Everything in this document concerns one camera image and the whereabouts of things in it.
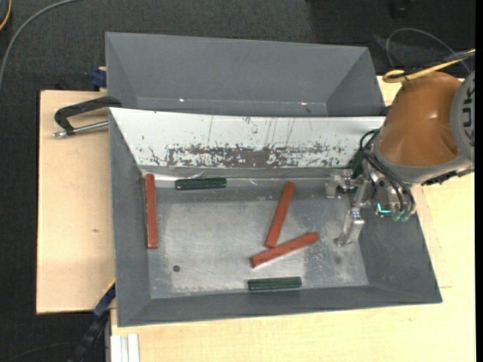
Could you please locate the grey metal bin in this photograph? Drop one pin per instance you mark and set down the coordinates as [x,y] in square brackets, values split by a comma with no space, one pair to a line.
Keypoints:
[226,236]

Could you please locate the red-brown flat block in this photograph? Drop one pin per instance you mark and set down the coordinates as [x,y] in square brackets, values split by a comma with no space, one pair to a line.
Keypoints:
[151,211]
[285,250]
[280,215]

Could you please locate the dark green flat block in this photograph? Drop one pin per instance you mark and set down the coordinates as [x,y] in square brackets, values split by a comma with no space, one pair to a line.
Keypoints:
[274,283]
[200,183]

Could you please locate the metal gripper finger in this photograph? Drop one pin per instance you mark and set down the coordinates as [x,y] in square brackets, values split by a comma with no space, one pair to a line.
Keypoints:
[350,230]
[339,183]

